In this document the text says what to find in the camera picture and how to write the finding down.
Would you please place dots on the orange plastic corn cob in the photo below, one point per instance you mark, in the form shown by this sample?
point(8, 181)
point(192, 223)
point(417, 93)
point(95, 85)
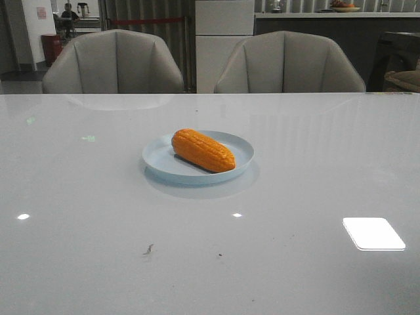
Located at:
point(203, 151)

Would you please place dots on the light blue round plate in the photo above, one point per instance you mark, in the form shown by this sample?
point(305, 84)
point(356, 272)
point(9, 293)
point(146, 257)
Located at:
point(165, 164)

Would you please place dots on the red barrier belt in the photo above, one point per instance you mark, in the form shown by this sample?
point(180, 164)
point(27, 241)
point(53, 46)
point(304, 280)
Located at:
point(146, 21)

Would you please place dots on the grey upholstered chair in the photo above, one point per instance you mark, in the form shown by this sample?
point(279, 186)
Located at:
point(289, 62)
point(114, 62)

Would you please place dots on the left grey upholstered chair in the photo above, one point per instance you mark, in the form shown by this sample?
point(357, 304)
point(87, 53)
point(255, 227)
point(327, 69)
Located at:
point(114, 62)

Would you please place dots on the dark wooden armchair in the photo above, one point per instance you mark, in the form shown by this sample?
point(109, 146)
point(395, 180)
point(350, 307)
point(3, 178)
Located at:
point(395, 51)

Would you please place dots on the grey counter with white top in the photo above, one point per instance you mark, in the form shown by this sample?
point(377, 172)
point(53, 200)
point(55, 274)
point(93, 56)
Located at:
point(357, 33)

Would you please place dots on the fruit bowl on counter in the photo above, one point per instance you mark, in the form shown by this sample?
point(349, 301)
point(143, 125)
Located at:
point(343, 6)

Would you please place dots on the right grey upholstered chair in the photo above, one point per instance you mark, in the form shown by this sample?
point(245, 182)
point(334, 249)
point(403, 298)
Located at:
point(289, 62)

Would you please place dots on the white cabinet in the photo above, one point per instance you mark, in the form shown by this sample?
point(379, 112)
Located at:
point(220, 25)

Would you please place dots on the seated person in background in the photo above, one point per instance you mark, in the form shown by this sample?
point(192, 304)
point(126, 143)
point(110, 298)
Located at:
point(68, 14)

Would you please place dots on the red trash bin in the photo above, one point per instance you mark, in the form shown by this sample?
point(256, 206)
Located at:
point(52, 47)

